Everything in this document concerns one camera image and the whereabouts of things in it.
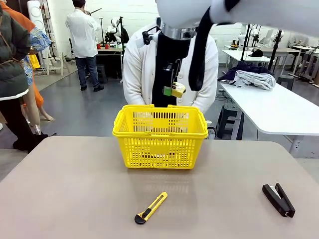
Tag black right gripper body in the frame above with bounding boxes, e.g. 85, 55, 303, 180
159, 37, 193, 68

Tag yellow tape measure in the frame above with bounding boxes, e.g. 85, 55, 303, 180
171, 82, 186, 99

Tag person in white cardigan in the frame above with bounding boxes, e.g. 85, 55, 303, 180
123, 22, 219, 114

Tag yellow plastic shopping basket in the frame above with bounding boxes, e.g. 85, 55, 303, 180
112, 104, 209, 170

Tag person white shirt blue jeans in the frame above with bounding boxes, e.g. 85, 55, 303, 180
65, 0, 105, 92

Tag seated person grey sweater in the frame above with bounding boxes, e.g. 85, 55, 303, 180
286, 33, 310, 48

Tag person in orange blue clothes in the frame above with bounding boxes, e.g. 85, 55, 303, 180
1, 0, 55, 122

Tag person in dark green jacket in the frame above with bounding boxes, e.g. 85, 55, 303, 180
0, 4, 49, 153

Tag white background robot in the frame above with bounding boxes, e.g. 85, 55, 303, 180
104, 16, 130, 48

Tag white background table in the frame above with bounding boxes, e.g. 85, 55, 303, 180
222, 49, 271, 75

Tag dark grey plastic stool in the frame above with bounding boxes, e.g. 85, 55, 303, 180
215, 103, 244, 140

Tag dark navy crumpled garment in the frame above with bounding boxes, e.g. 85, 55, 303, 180
217, 62, 274, 84

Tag black stand with boom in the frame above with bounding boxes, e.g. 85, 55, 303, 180
240, 23, 257, 62

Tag grey white crumpled garment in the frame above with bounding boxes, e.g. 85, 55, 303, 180
235, 70, 277, 90

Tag black tripod stand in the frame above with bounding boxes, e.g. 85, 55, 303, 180
268, 29, 287, 75

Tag large white table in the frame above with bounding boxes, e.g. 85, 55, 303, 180
219, 82, 319, 159

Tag small grey stool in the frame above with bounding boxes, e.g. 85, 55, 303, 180
276, 75, 295, 92

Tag white step stool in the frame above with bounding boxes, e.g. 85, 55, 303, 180
43, 51, 71, 76

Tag yellow black utility knife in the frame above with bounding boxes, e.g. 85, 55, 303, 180
134, 191, 168, 225

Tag white tower appliance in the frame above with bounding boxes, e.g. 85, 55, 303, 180
26, 0, 48, 68

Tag black stapler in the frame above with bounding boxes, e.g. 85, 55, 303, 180
262, 183, 296, 218

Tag black sleeved cable bundle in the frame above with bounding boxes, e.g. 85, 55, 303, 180
188, 0, 242, 92

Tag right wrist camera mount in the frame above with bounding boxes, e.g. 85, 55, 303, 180
142, 24, 161, 46

